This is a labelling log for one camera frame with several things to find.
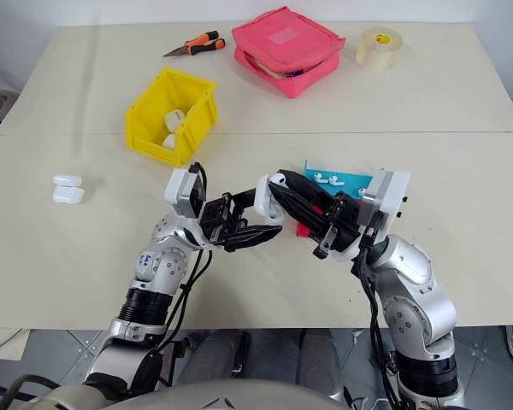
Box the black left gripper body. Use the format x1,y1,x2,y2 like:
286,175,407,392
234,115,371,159
198,191,252,250

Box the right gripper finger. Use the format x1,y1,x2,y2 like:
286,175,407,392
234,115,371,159
267,182,333,235
277,169,338,207

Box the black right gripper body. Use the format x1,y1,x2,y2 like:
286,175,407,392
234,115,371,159
311,190,371,261

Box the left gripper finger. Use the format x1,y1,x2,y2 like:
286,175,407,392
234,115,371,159
223,224,284,254
229,187,260,211

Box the yellow plastic bin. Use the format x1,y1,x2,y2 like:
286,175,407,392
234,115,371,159
124,67,220,168

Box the teal earbud holder board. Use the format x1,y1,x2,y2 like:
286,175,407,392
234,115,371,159
303,158,375,202

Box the pink fabric pouch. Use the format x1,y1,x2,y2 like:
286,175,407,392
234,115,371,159
231,5,347,101

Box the clear tape roll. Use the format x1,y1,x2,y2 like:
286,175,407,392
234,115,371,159
355,26,404,73

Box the grey robot torso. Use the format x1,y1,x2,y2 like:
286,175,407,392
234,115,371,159
23,378,341,410

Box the orange black pliers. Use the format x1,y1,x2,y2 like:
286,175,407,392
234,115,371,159
162,29,227,58

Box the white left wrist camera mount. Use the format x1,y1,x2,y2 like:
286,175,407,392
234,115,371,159
162,167,209,220

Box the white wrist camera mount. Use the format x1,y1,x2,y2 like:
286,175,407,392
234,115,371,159
162,167,209,220
360,168,412,224

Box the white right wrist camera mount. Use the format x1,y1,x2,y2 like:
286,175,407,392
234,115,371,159
360,168,412,224

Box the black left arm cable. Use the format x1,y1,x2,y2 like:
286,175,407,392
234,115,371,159
156,161,215,360

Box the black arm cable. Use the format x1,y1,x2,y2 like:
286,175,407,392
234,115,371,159
351,221,405,410
156,161,215,360

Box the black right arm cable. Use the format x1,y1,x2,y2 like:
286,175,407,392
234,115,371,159
351,221,405,410

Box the black floor cable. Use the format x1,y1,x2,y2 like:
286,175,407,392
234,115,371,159
0,372,62,403

